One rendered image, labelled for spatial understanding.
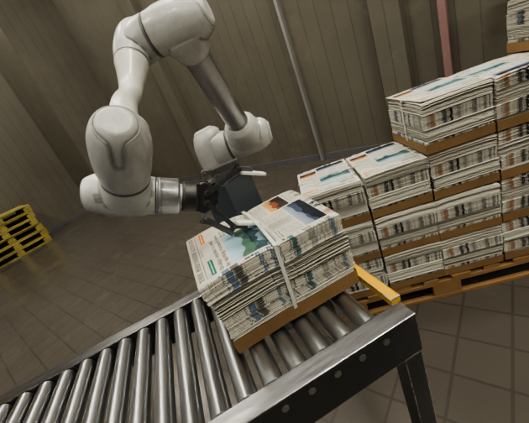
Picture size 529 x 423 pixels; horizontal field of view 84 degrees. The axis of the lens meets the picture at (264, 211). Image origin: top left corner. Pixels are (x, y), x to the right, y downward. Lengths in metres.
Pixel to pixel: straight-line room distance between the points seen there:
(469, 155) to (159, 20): 1.32
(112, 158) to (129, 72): 0.46
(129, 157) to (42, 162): 8.77
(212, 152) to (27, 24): 7.41
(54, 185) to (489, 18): 9.01
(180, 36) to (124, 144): 0.55
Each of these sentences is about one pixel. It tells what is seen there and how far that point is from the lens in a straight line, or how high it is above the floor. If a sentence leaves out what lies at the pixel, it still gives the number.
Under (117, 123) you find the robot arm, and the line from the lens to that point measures 0.56.
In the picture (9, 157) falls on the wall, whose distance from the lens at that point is 9.22.
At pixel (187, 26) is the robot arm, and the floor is 1.58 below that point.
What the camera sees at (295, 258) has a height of 0.97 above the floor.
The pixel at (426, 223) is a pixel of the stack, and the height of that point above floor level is 0.50.
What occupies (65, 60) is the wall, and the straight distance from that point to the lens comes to 8.54.
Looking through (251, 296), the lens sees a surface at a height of 0.94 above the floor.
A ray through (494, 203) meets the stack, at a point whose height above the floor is 0.50.
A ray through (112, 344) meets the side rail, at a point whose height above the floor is 0.80.
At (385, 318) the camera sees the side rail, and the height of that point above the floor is 0.80.
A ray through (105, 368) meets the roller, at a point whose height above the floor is 0.79.
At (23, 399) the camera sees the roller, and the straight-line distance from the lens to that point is 1.29.
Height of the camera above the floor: 1.37
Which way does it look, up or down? 22 degrees down
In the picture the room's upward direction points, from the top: 22 degrees counter-clockwise
